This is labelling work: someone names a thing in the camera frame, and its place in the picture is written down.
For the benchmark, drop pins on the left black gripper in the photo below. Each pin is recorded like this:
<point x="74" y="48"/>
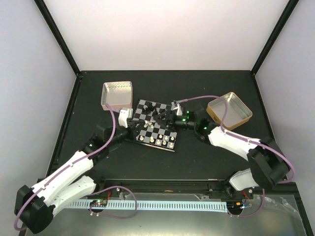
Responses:
<point x="135" y="130"/>

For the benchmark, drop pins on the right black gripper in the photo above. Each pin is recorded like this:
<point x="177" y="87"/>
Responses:
<point x="169" y="114"/>

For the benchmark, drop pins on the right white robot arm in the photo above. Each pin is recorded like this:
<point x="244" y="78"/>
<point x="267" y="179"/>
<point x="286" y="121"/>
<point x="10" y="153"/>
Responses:
<point x="267" y="166"/>

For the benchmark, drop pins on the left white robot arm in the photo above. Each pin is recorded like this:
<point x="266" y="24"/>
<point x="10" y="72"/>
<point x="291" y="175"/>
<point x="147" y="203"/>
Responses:
<point x="37" y="206"/>

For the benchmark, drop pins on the pile of white chess pieces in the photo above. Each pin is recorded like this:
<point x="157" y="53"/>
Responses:
<point x="149" y="124"/>

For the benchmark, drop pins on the pile of black chess pieces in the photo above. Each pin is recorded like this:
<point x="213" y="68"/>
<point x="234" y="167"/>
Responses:
<point x="151" y="109"/>

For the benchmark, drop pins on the small circuit board left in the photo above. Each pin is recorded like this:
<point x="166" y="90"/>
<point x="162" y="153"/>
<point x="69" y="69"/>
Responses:
<point x="98" y="203"/>

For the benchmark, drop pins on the small circuit board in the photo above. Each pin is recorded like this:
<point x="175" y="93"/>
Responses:
<point x="98" y="203"/>
<point x="239" y="205"/>

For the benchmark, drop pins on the small circuit board right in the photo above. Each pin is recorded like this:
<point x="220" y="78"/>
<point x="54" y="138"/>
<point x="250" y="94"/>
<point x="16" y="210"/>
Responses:
<point x="239" y="205"/>

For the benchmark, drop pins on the black and silver chessboard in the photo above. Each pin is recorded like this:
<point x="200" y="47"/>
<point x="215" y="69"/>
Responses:
<point x="148" y="136"/>

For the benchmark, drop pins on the pink square tin box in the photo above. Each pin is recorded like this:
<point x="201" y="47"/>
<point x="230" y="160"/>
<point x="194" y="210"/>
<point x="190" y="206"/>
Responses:
<point x="117" y="94"/>

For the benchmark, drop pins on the gold rectangular tin lid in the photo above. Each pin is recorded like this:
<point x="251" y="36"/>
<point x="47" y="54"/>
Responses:
<point x="237" y="111"/>

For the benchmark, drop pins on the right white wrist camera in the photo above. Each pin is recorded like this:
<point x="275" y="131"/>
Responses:
<point x="177" y="108"/>

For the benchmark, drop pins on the pale blue cable duct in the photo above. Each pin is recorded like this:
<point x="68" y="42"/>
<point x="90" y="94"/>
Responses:
<point x="153" y="205"/>

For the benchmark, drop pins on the black mounting rail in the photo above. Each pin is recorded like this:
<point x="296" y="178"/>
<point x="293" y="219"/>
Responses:
<point x="219" y="189"/>

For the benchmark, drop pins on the black frame post left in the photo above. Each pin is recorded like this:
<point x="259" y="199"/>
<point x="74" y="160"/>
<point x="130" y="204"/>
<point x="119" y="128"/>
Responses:
<point x="42" y="7"/>

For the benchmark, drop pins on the black frame post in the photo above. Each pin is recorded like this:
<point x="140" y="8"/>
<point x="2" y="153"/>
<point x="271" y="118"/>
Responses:
<point x="42" y="7"/>
<point x="281" y="22"/>

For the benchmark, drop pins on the black frame post right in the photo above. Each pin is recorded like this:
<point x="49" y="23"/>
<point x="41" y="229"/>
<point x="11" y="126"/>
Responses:
<point x="281" y="22"/>

